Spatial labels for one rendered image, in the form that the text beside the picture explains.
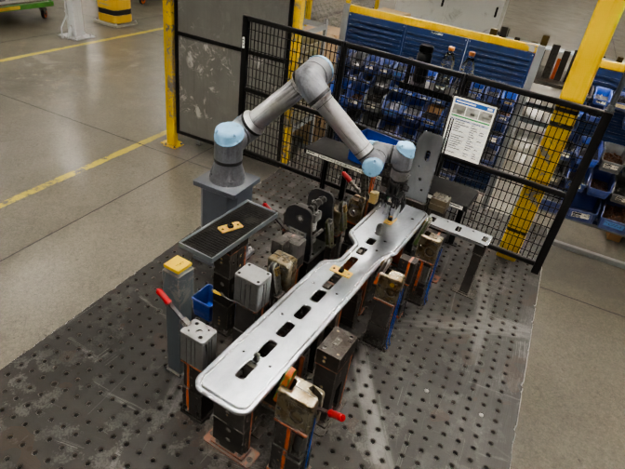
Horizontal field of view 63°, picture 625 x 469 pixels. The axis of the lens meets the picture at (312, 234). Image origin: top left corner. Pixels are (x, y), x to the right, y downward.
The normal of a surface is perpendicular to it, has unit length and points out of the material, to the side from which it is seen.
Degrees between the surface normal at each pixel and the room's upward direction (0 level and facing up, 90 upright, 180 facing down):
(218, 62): 89
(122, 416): 0
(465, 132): 90
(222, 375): 0
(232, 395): 0
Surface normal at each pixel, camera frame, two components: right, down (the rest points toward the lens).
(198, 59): -0.45, 0.43
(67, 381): 0.13, -0.83
